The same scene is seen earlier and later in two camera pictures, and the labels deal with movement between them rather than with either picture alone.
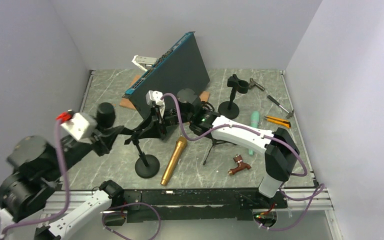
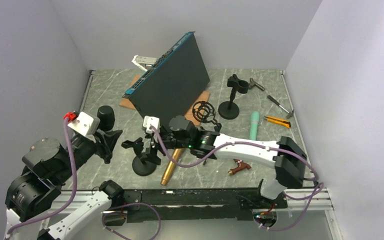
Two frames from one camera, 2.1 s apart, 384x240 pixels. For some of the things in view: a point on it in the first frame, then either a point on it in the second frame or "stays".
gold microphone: x=181 y=143 stays
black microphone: x=106 y=115 stays
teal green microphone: x=255 y=120 stays
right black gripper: x=155 y=132 to x=155 y=147
